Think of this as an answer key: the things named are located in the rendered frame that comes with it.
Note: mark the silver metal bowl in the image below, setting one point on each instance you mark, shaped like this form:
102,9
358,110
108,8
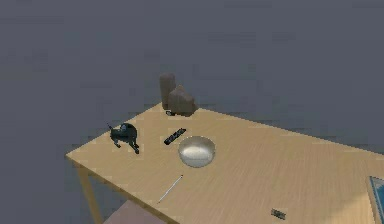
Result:
196,152

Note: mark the brown rock-shaped statue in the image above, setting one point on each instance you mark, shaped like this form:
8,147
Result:
181,102

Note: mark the small black and white object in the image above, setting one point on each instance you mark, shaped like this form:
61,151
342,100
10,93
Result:
170,113

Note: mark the black remote control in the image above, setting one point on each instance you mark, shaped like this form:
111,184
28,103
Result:
174,136

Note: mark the tall brown cylinder statue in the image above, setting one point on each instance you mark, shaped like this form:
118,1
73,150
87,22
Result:
166,87

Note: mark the black dog figurine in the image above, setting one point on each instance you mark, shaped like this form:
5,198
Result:
125,135

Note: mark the thin grey pencil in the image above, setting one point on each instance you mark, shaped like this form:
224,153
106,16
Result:
170,189

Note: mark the light wooden table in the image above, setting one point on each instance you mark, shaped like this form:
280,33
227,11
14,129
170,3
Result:
266,166

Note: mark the small dark flat card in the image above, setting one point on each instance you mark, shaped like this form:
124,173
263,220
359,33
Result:
278,213

